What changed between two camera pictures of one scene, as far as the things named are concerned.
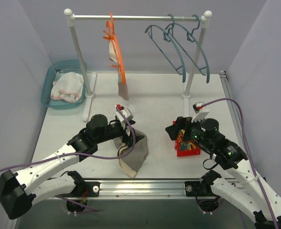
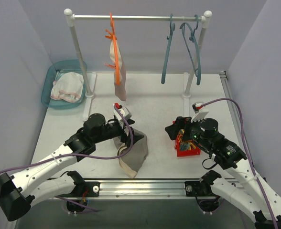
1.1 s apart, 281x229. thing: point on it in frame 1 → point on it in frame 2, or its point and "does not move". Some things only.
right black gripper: x=187 y=127 does not move
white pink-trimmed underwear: x=68 y=86 does not move
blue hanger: x=190 y=37 → x=196 y=50
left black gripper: x=126 y=137 does not move
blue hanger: x=168 y=34 → x=172 y=28
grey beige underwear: x=132 y=163 does not move
